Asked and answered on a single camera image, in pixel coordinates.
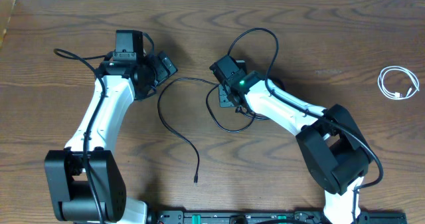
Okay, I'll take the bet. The black USB cable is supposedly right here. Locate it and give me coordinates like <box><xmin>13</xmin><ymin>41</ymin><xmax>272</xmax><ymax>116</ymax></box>
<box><xmin>157</xmin><ymin>76</ymin><xmax>220</xmax><ymax>185</ymax></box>
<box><xmin>205</xmin><ymin>83</ymin><xmax>270</xmax><ymax>134</ymax></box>

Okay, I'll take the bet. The white USB cable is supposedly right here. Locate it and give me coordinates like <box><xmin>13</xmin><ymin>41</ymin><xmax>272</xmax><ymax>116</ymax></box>
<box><xmin>377</xmin><ymin>65</ymin><xmax>420</xmax><ymax>101</ymax></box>

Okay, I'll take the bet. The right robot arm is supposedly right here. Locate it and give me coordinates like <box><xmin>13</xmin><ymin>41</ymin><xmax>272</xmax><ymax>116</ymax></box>
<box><xmin>210</xmin><ymin>55</ymin><xmax>372</xmax><ymax>223</ymax></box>

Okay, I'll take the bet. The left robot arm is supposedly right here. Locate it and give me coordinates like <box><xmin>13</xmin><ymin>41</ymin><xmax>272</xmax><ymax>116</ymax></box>
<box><xmin>44</xmin><ymin>30</ymin><xmax>177</xmax><ymax>223</ymax></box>

